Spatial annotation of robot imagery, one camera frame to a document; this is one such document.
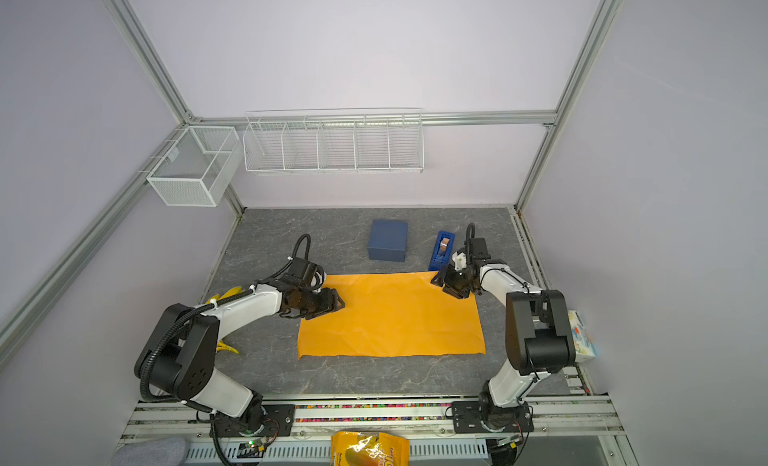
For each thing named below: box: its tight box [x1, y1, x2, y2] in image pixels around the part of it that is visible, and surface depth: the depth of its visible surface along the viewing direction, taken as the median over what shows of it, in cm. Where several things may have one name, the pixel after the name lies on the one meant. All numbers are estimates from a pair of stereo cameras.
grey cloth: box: [111, 437, 188, 466], surface depth 69 cm
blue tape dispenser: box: [428, 230, 456, 271], surface depth 104 cm
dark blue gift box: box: [368, 220, 408, 263], surface depth 111 cm
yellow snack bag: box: [330, 431, 411, 466], surface depth 67 cm
